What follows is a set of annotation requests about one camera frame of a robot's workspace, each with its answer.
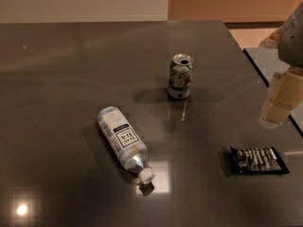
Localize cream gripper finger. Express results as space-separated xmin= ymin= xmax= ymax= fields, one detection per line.
xmin=258 ymin=66 xmax=303 ymax=130

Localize black rxbar chocolate wrapper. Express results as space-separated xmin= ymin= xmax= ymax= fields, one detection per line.
xmin=230 ymin=147 xmax=289 ymax=175

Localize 7up soda can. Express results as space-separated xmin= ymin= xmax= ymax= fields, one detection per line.
xmin=168 ymin=54 xmax=193 ymax=99

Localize grey side table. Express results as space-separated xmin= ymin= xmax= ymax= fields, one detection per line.
xmin=242 ymin=46 xmax=303 ymax=137

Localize clear plastic water bottle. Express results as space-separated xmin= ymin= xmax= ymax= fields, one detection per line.
xmin=98 ymin=106 xmax=154 ymax=184

